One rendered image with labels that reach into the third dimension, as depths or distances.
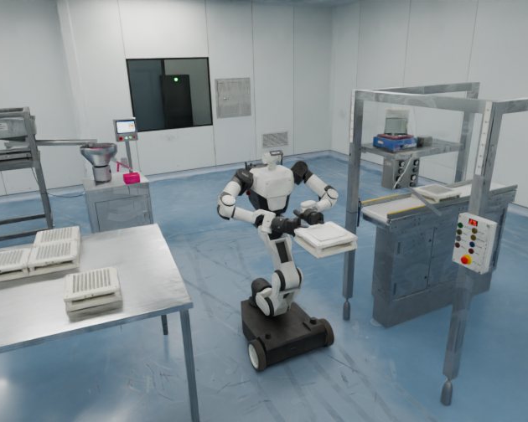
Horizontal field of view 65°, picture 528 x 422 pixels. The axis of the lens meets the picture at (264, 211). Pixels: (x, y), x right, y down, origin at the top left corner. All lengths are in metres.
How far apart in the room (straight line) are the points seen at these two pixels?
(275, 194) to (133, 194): 2.25
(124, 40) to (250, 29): 2.17
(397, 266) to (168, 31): 5.55
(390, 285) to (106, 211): 2.90
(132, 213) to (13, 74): 3.28
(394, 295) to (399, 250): 0.36
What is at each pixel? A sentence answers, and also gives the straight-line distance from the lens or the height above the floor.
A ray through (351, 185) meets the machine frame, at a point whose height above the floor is 1.11.
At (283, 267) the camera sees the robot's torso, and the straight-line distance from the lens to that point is 2.72.
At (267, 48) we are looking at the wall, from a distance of 8.09.
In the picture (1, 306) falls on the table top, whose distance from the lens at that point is 2.35.
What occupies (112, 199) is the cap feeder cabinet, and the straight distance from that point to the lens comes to 4.56.
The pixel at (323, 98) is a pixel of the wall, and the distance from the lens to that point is 8.77.
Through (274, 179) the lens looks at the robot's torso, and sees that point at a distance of 2.62.
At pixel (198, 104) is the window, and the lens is 7.58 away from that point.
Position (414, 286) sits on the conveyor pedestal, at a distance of 3.40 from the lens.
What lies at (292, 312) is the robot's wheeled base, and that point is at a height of 0.17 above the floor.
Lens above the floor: 1.96
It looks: 20 degrees down
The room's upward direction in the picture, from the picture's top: 1 degrees counter-clockwise
